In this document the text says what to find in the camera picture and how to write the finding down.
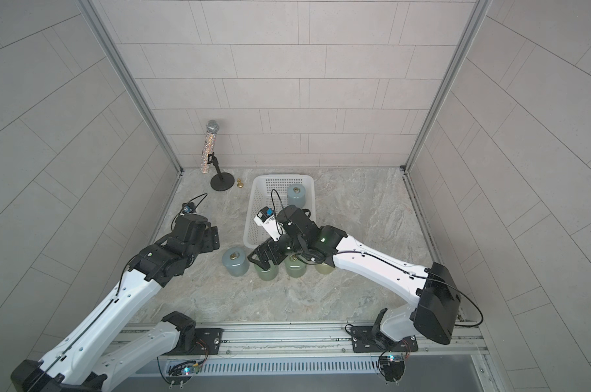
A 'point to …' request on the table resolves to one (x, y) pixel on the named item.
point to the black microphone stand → (223, 181)
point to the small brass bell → (240, 184)
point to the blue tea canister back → (295, 195)
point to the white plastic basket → (261, 191)
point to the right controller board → (393, 367)
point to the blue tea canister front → (236, 261)
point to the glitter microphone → (212, 128)
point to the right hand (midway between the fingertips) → (261, 251)
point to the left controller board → (181, 372)
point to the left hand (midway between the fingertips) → (210, 230)
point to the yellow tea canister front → (324, 268)
